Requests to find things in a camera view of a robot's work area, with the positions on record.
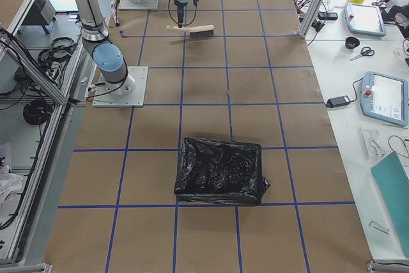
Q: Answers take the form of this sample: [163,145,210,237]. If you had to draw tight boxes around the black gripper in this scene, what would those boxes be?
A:
[174,0,199,28]

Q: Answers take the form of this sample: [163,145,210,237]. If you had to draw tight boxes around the white hand brush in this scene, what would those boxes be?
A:
[166,24,215,38]

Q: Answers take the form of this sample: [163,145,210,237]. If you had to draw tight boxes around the small black bowl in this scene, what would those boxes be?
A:
[344,36,360,50]

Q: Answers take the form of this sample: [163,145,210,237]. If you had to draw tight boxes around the black power adapter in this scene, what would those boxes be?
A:
[325,95,351,109]

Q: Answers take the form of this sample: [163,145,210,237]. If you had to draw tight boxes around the blue teach pendant far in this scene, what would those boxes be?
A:
[344,3,386,37]

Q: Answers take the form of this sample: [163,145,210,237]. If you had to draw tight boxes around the blue teach pendant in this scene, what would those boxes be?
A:
[344,3,386,37]
[360,71,408,127]

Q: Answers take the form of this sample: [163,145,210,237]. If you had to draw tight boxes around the blue teach pendant near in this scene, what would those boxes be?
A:
[360,71,408,127]

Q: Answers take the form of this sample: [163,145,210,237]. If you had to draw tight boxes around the teal folder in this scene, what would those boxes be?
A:
[371,152,408,258]

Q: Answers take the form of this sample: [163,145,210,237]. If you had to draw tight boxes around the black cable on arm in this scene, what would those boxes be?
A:
[167,0,197,26]

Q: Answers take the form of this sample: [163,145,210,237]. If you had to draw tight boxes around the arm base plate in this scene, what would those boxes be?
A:
[119,0,158,11]
[92,66,148,107]

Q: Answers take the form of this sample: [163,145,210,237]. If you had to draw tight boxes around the aluminium frame post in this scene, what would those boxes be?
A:
[298,0,339,40]

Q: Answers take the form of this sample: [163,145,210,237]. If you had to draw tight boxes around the black handled scissors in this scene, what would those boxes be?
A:
[350,46,375,61]

